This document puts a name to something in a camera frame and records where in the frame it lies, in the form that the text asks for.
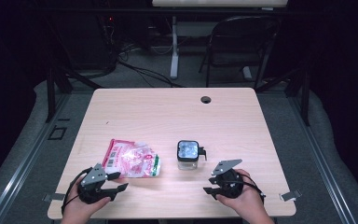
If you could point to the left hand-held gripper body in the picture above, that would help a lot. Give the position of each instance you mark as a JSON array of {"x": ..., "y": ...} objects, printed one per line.
[{"x": 93, "y": 186}]

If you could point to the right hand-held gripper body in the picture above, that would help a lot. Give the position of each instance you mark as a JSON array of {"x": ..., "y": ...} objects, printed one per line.
[{"x": 230, "y": 183}]

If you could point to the pink printed plastic bag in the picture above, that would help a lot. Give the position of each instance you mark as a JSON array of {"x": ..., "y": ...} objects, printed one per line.
[{"x": 130, "y": 160}]

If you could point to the clear jar with black lid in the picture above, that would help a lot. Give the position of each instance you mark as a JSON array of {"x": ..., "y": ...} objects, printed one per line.
[{"x": 187, "y": 152}]

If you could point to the person's right hand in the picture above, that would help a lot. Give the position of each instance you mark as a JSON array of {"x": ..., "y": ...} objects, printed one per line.
[{"x": 248, "y": 202}]

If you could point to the person's left hand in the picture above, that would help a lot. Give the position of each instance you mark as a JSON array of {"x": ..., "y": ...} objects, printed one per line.
[{"x": 74, "y": 208}]

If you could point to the grey metal table clip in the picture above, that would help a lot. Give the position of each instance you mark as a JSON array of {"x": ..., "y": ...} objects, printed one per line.
[
  {"x": 55, "y": 196},
  {"x": 290, "y": 195}
]

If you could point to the black metal stand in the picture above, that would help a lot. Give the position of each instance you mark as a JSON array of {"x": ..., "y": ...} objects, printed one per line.
[
  {"x": 305, "y": 99},
  {"x": 50, "y": 93}
]

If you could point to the white desk leg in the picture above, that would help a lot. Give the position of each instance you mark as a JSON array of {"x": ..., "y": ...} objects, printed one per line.
[{"x": 174, "y": 56}]

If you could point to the dark equipment with red light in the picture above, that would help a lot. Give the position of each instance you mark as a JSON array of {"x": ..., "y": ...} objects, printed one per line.
[{"x": 87, "y": 40}]

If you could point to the black folding chair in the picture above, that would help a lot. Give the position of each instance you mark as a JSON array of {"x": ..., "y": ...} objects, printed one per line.
[{"x": 242, "y": 37}]

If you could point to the aluminium floor rail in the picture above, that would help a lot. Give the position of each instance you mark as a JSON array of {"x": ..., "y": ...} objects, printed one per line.
[
  {"x": 320, "y": 161},
  {"x": 28, "y": 161}
]

